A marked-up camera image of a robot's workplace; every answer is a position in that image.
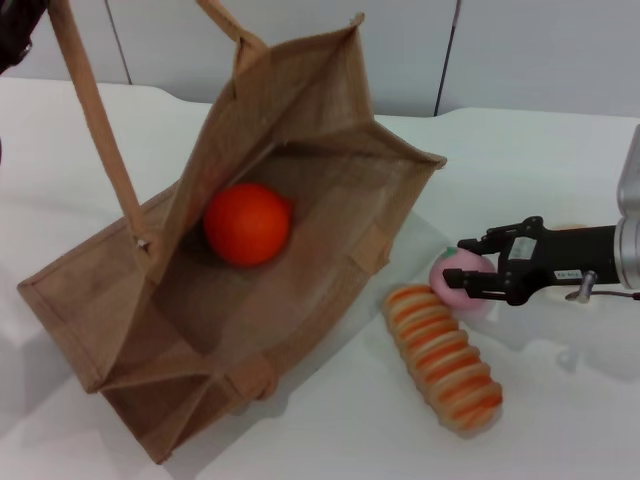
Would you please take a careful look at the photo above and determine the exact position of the orange striped bread roll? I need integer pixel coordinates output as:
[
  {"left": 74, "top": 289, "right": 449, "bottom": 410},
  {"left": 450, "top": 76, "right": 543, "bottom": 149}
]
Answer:
[{"left": 383, "top": 283, "right": 504, "bottom": 432}]

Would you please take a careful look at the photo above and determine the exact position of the brown jute handbag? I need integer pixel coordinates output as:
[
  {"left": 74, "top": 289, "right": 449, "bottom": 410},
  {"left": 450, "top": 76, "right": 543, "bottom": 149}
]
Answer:
[{"left": 17, "top": 0, "right": 448, "bottom": 466}]

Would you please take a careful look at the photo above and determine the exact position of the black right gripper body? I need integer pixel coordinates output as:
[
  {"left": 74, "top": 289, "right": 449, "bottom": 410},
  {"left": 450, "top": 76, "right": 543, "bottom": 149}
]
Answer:
[{"left": 499, "top": 225, "right": 621, "bottom": 307}]

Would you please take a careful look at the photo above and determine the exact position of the right arm cable with plug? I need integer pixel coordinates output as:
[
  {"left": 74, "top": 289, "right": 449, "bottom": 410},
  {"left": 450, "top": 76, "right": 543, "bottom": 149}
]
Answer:
[{"left": 564, "top": 269, "right": 640, "bottom": 303}]

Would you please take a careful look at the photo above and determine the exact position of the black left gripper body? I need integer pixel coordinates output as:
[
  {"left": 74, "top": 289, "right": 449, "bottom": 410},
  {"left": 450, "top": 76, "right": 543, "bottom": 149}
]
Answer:
[{"left": 0, "top": 0, "right": 49, "bottom": 74}]

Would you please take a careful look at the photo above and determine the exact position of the orange fruit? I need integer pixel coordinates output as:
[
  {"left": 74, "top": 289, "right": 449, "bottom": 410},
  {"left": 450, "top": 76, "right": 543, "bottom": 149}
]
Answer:
[{"left": 203, "top": 182, "right": 294, "bottom": 269}]

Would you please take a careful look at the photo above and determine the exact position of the pink peach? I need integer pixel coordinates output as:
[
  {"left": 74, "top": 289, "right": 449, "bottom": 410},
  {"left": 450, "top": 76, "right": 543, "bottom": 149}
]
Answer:
[{"left": 428, "top": 247, "right": 501, "bottom": 314}]

